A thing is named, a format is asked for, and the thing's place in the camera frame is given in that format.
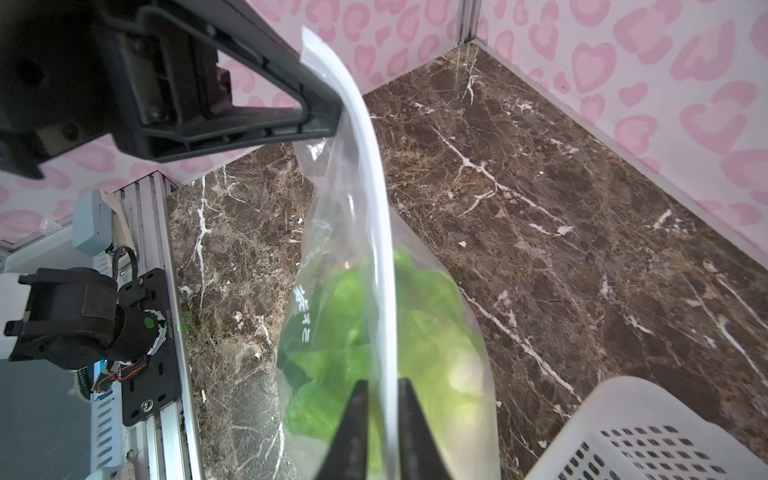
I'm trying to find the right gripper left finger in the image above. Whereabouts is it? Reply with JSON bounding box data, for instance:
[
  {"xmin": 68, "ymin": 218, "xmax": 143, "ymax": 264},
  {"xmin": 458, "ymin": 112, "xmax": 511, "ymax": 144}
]
[{"xmin": 315, "ymin": 380, "xmax": 369, "ymax": 480}]

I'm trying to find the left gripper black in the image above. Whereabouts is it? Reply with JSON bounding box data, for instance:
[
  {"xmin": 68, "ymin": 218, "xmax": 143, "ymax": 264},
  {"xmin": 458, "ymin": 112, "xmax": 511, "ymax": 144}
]
[{"xmin": 1, "ymin": 1, "xmax": 342, "ymax": 180}]

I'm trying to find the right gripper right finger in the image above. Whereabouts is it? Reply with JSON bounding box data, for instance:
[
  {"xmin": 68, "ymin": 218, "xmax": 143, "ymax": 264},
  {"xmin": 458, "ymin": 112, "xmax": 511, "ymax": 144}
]
[{"xmin": 398, "ymin": 379, "xmax": 451, "ymax": 480}]

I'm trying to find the green lettuce toy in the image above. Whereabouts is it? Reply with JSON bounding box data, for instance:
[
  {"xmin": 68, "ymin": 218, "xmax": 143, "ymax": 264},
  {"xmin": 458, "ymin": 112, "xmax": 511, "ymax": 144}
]
[{"xmin": 277, "ymin": 246, "xmax": 500, "ymax": 479}]

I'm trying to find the clear zip top bag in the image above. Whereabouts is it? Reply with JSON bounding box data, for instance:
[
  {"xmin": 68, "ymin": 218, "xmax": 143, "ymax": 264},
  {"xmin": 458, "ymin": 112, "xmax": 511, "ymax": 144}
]
[{"xmin": 276, "ymin": 30, "xmax": 501, "ymax": 479}]

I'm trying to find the white plastic basket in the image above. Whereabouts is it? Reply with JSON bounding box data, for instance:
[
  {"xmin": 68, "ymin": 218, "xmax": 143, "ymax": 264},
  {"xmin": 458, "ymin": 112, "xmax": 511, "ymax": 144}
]
[{"xmin": 527, "ymin": 376, "xmax": 767, "ymax": 479}]

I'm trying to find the aluminium frame rail base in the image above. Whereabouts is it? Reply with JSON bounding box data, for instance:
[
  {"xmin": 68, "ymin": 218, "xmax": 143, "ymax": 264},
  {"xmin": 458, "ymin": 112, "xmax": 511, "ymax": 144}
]
[{"xmin": 89, "ymin": 172, "xmax": 205, "ymax": 479}]

